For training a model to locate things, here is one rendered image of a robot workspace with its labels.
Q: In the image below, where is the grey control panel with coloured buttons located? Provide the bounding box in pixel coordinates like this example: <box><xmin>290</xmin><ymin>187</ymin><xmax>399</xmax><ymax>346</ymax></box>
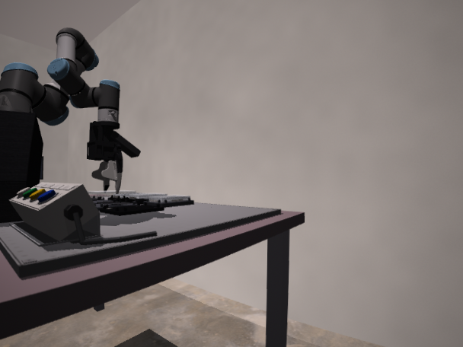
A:
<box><xmin>9</xmin><ymin>182</ymin><xmax>157</xmax><ymax>247</ymax></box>

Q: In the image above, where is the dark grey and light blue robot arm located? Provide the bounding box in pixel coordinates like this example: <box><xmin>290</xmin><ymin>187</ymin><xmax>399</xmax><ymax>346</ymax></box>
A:
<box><xmin>0</xmin><ymin>27</ymin><xmax>141</xmax><ymax>158</ymax></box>

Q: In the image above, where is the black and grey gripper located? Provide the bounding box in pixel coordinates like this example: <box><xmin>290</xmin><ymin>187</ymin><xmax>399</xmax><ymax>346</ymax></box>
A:
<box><xmin>87</xmin><ymin>121</ymin><xmax>123</xmax><ymax>194</ymax></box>

